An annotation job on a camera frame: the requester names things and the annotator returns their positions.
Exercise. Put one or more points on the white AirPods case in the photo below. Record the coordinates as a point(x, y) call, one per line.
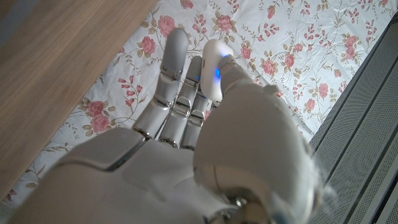
point(210, 62)

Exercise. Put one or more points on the floral backdrop cloth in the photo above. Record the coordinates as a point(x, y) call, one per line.
point(280, 46)

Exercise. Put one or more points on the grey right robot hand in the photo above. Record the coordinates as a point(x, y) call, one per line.
point(155, 180)

